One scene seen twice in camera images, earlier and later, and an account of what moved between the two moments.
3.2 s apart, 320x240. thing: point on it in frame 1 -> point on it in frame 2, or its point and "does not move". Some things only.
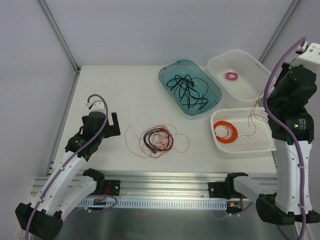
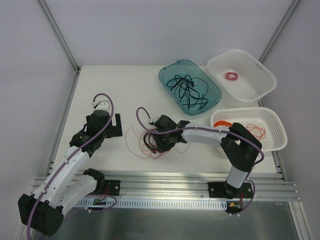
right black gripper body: [283, 69] -> [160, 144]
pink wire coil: [227, 76] does not move
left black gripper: [113, 125] does not move
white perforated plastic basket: [252, 125] does not move
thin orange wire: [254, 110] -> [258, 131]
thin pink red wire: [155, 141] does not move
